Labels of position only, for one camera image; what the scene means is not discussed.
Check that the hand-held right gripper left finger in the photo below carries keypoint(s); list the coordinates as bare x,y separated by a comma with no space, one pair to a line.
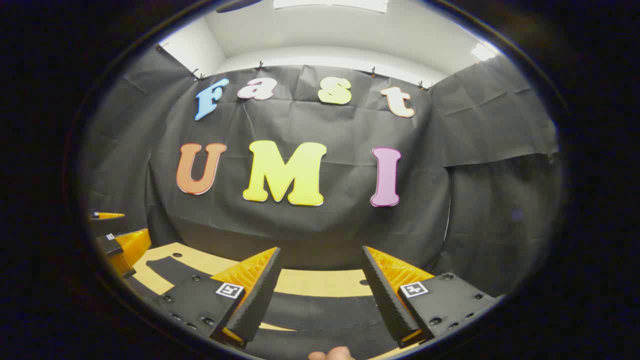
257,300

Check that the black backdrop cloth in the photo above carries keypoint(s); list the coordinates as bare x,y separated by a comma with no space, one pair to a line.
310,125

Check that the dark grey jeans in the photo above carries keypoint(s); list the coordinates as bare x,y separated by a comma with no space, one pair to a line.
325,315

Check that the white ceiling light panel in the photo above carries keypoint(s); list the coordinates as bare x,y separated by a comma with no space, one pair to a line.
482,51
330,4

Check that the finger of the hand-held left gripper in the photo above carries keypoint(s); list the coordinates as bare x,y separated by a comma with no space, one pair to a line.
132,247
107,216

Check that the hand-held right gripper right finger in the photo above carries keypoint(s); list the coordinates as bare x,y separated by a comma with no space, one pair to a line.
387,300

